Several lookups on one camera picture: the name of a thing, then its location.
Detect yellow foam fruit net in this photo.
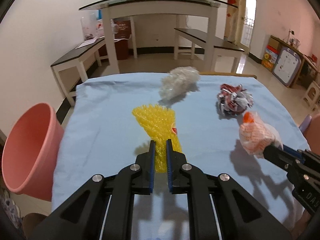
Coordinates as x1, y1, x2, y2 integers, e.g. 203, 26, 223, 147
132, 104, 182, 173

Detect orange white foam net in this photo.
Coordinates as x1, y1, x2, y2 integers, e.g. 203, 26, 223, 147
239, 111, 283, 158

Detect clear plastic wrap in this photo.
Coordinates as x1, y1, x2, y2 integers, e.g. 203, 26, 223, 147
159, 67, 200, 101

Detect red white paper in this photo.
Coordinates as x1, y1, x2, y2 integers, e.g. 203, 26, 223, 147
217, 83, 254, 115

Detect person's right hand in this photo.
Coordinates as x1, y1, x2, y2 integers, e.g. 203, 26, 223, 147
291, 210, 313, 239

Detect light blue table cloth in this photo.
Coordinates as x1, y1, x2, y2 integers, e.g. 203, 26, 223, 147
52, 73, 308, 239

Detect white plastic stool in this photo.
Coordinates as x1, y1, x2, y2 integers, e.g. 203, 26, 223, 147
303, 81, 320, 111

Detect wooden low cabinet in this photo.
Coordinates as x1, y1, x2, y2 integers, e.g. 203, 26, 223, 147
269, 35, 319, 88

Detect white kids drawing board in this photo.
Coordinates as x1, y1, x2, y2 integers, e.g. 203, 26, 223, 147
272, 47, 301, 87

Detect colourful cardboard box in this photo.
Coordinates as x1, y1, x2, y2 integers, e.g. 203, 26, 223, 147
261, 36, 282, 71

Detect right black-top white bench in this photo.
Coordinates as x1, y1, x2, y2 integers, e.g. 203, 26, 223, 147
174, 28, 245, 73

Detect black-top white bench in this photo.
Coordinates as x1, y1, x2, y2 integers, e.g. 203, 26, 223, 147
51, 37, 108, 106
174, 28, 245, 73

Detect red bin under table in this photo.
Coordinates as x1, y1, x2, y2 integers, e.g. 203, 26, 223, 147
98, 38, 129, 60

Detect left black-top white bench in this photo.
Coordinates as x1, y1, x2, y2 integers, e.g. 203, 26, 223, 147
51, 37, 108, 106

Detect dark red paper bag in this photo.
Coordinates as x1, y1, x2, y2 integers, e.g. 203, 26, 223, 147
114, 20, 131, 40

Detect pink plastic bucket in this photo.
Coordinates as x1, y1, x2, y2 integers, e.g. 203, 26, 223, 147
2, 102, 64, 201

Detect white paper on bench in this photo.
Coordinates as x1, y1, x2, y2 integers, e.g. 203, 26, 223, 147
77, 37, 99, 49

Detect clear plastic bag on bench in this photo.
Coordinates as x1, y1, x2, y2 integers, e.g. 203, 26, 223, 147
80, 13, 104, 41

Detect white glass-top dining table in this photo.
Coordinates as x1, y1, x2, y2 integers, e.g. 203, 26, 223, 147
79, 0, 236, 74

